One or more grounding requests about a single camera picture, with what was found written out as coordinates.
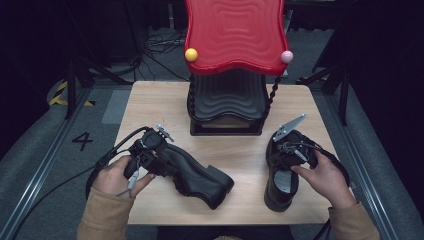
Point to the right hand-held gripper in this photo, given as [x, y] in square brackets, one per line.
[301, 146]

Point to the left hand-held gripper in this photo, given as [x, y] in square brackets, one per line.
[150, 143]

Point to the black leather boot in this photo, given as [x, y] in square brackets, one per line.
[196, 178]
[278, 196]

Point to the person's right hand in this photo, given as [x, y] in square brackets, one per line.
[328, 181]

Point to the person's left hand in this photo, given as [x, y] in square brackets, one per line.
[111, 178]

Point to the black tripod stand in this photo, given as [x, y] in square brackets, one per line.
[70, 88]
[343, 90]

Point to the yellow and black hazard tape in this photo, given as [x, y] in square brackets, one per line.
[60, 95]

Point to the red and black shoe rack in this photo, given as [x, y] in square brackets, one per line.
[235, 36]

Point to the metal floor rail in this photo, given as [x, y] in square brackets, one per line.
[365, 170]
[36, 181]

